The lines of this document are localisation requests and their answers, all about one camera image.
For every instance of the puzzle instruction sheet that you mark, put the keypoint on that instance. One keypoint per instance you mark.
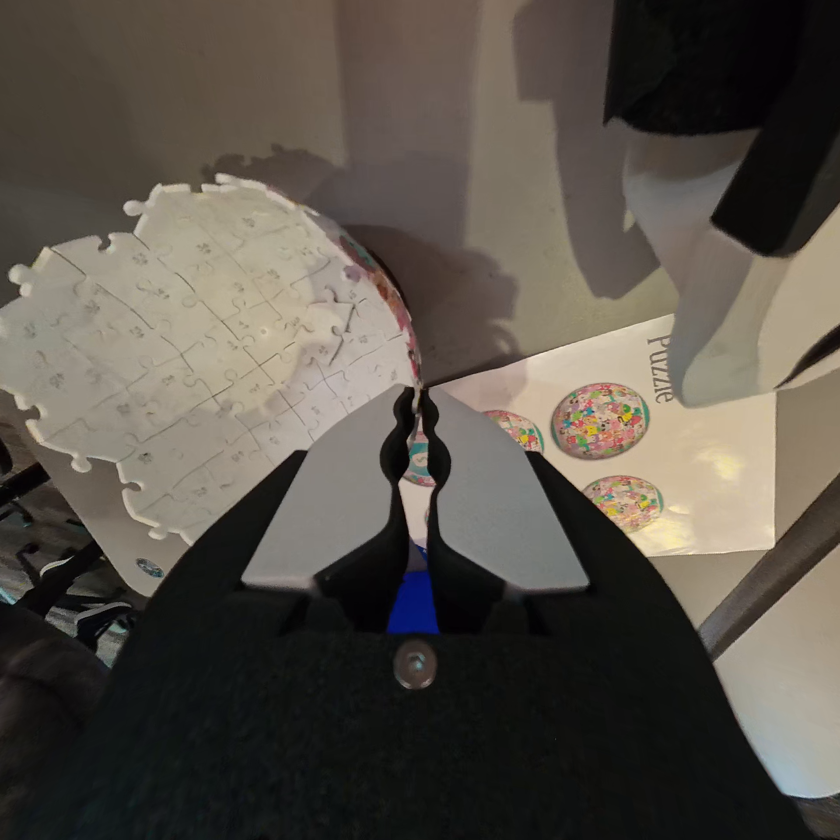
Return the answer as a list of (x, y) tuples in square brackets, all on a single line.
[(715, 472)]

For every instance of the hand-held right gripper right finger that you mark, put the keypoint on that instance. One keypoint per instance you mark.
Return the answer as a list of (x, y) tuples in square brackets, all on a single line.
[(512, 518)]

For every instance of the round printed sticker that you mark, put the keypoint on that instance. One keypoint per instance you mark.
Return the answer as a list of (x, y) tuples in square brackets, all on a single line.
[(149, 568)]

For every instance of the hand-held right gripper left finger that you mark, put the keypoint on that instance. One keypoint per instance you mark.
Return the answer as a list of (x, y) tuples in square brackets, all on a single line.
[(315, 518)]

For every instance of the partly built puzzle ball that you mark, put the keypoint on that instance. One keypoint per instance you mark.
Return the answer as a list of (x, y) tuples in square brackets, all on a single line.
[(197, 341)]

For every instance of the blue plastic bin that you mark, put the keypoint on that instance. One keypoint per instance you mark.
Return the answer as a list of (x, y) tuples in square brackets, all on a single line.
[(413, 604)]

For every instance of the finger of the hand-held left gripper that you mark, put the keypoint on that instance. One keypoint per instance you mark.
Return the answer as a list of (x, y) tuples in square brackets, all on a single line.
[(728, 341)]

